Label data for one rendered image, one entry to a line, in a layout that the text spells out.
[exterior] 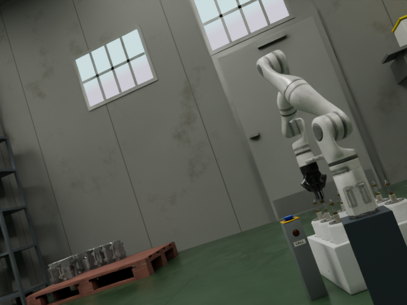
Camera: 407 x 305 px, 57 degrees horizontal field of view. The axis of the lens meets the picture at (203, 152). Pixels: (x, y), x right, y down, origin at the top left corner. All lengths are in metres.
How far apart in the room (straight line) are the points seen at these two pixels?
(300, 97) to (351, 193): 0.36
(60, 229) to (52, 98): 1.87
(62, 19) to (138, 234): 3.24
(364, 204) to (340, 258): 0.37
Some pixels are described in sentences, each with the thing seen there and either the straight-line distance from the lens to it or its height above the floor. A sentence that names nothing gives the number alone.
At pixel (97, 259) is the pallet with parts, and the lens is 4.81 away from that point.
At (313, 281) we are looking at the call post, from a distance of 1.60.
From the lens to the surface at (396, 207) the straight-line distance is 1.63.
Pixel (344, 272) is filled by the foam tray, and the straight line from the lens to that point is 1.54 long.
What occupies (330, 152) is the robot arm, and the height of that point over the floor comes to 0.51.
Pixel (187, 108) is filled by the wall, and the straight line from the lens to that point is 4.84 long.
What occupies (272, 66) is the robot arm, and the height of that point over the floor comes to 0.90.
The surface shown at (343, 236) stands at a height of 0.20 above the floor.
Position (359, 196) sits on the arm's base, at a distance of 1.21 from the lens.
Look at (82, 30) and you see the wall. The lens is 5.79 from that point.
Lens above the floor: 0.50
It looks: 7 degrees up
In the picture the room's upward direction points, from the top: 19 degrees counter-clockwise
